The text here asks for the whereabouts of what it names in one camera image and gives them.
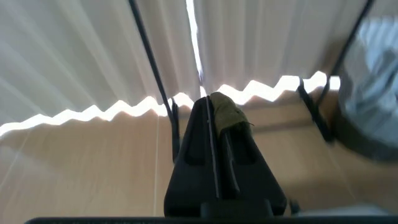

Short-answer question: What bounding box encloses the beige curtain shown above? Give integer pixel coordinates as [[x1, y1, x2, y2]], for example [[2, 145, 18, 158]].
[[0, 0, 374, 138]]

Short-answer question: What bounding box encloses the green sleeveless shirt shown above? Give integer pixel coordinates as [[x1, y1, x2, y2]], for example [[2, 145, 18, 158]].
[[210, 91, 254, 138]]

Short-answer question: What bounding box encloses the black clothes rack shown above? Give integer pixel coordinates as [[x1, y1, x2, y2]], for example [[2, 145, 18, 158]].
[[128, 0, 376, 162]]

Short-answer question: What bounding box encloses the white laundry basket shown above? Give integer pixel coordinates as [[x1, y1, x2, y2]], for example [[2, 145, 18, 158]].
[[335, 15, 398, 162]]

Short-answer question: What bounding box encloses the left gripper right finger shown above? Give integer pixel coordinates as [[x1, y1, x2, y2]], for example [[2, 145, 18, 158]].
[[220, 123, 287, 218]]

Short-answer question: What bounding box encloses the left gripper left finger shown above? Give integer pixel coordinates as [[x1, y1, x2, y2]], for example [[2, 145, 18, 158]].
[[164, 95, 221, 218]]

